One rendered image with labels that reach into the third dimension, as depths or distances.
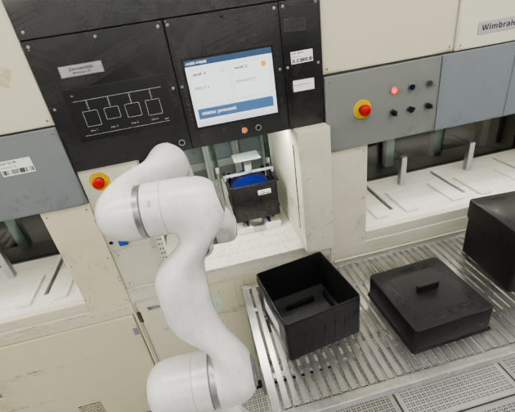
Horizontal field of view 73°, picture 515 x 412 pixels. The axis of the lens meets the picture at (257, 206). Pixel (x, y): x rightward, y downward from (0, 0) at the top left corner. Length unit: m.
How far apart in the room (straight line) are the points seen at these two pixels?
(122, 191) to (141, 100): 0.60
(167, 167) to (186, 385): 0.43
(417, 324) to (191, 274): 0.83
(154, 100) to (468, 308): 1.21
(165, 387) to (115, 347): 1.02
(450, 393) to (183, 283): 1.76
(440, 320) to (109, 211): 1.04
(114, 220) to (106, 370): 1.34
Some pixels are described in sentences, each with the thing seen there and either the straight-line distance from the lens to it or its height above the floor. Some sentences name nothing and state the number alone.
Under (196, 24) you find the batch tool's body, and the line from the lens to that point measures 1.19.
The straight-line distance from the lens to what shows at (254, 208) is 1.61.
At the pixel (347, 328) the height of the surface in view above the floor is 0.80.
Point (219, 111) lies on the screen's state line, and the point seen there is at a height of 1.51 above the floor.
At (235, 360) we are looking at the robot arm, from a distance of 0.76.
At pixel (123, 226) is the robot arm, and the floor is 1.51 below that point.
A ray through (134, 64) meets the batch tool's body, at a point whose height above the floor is 1.70.
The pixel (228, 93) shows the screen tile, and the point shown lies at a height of 1.56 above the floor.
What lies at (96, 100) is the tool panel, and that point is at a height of 1.61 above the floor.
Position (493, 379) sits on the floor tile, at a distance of 2.32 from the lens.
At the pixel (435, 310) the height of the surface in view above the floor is 0.86.
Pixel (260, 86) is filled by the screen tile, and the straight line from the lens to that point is 1.23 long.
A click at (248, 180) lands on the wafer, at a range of 1.66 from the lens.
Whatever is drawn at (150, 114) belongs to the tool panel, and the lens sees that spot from 1.23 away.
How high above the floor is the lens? 1.80
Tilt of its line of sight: 30 degrees down
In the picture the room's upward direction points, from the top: 9 degrees counter-clockwise
